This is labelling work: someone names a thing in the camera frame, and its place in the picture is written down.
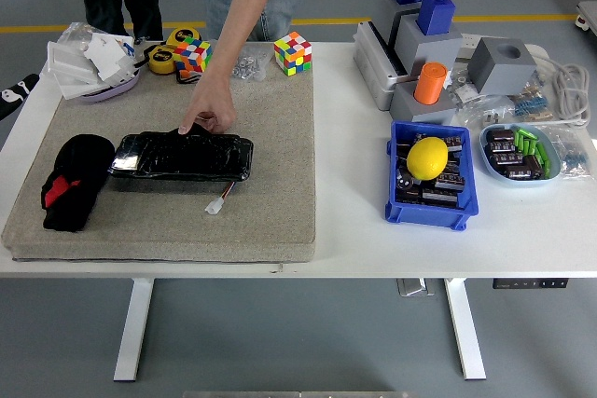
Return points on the person's left hand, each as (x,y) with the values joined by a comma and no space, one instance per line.
(214,104)

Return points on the black rag with red patch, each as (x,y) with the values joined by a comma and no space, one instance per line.
(79,160)

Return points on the yellow lemon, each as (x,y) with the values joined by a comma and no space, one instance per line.
(426,158)

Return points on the light blue dish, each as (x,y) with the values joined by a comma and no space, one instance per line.
(494,174)

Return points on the white power strip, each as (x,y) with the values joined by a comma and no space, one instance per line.
(468,41)

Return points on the small bag of white parts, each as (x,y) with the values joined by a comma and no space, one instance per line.
(464,90)

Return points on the purple tray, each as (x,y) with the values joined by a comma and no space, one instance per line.
(116,89)

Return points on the clear bag with plug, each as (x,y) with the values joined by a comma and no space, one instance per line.
(485,111)

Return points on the yellow tape measure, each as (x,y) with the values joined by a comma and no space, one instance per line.
(161,60)
(182,37)

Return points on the white table leg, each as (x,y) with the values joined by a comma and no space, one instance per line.
(464,333)
(133,333)

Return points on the black capacitor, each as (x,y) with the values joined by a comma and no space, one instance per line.
(451,182)
(440,196)
(405,181)
(453,142)

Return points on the green cylindrical battery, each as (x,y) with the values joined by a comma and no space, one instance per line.
(525,133)
(543,160)

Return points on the brown capacitor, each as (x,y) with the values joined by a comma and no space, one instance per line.
(500,146)
(500,135)
(504,159)

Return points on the clear plastic bag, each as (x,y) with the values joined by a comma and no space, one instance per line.
(74,32)

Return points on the light grey enclosure box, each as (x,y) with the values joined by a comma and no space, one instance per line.
(368,62)

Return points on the person's left forearm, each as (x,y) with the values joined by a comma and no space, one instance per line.
(228,44)

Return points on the grey holder block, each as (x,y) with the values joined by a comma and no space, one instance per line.
(384,11)
(420,113)
(434,50)

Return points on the clear bag of metal nuts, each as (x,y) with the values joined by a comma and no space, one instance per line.
(247,67)

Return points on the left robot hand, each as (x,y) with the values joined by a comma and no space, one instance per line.
(18,92)

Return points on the white flat plate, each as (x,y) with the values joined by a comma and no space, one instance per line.
(77,90)

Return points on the grey cube with round hole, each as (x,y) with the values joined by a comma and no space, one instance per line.
(494,74)

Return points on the orange cylinder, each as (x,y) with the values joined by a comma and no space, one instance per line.
(430,83)

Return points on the bag of blue resistors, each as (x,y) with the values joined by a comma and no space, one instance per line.
(531,106)
(573,155)

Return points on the grey-brown mat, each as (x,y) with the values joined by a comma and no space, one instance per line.
(261,160)

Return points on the blue plastic bin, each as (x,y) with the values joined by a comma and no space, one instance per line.
(420,216)

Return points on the black table control panel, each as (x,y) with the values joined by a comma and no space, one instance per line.
(531,284)

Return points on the metal bracket under table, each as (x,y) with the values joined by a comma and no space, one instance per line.
(412,287)

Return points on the multicolour puzzle cube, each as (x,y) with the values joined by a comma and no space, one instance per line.
(293,54)
(193,57)

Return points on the white cart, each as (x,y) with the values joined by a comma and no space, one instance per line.
(588,16)

